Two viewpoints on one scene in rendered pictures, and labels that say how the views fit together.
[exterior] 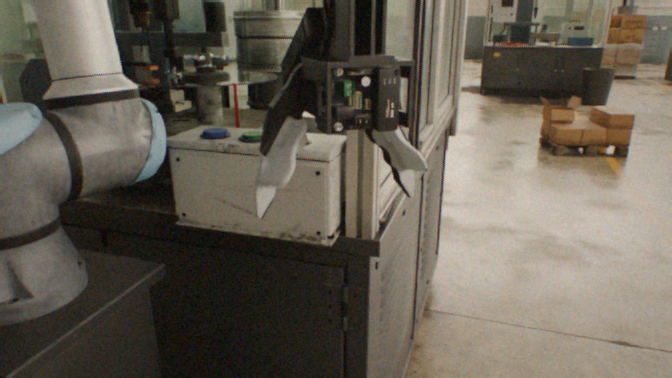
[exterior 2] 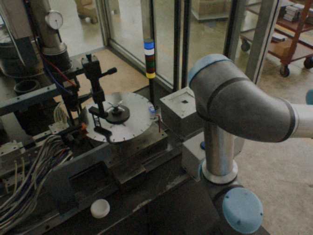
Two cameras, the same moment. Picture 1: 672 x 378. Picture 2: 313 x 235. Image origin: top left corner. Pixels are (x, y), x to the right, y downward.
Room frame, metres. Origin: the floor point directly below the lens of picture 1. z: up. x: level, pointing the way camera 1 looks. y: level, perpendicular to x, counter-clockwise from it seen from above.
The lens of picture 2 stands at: (0.48, 0.86, 1.69)
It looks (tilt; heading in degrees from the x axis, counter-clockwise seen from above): 42 degrees down; 308
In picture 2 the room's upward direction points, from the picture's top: 2 degrees counter-clockwise
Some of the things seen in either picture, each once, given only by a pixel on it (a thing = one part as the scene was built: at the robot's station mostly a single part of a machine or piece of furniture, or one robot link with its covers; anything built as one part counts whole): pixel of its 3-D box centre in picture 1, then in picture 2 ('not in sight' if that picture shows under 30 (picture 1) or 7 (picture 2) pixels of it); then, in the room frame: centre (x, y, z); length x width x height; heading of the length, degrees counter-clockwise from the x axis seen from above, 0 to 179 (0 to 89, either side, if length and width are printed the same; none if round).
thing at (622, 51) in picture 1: (616, 45); not in sight; (10.25, -5.70, 0.59); 1.26 x 0.86 x 1.18; 152
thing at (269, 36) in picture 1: (275, 60); (28, 60); (1.95, 0.24, 0.93); 0.31 x 0.31 x 0.36
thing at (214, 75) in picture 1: (206, 71); (116, 112); (1.16, 0.30, 0.96); 0.11 x 0.11 x 0.03
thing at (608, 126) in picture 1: (584, 130); not in sight; (4.11, -2.14, 0.18); 0.60 x 0.40 x 0.36; 86
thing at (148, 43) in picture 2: not in sight; (148, 44); (1.21, 0.00, 1.14); 0.05 x 0.04 x 0.03; 162
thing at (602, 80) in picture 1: (596, 87); not in sight; (6.55, -3.48, 0.24); 0.39 x 0.39 x 0.47
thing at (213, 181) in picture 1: (261, 181); (214, 148); (0.77, 0.12, 0.82); 0.28 x 0.11 x 0.15; 72
